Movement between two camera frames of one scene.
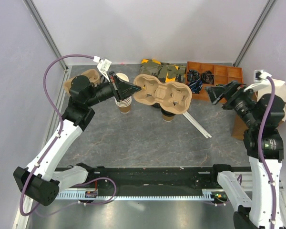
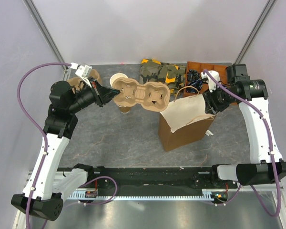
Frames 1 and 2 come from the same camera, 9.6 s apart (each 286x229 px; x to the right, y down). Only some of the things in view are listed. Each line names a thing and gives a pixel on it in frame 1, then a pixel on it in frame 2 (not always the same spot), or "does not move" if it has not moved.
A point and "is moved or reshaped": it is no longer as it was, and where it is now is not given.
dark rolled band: [193, 75] does not move
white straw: [192, 119] to [208, 133]
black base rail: [162, 181] does not move
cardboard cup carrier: [174, 97] is moved or reshaped
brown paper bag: [240, 124] to [185, 121]
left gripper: [122, 89] to [103, 95]
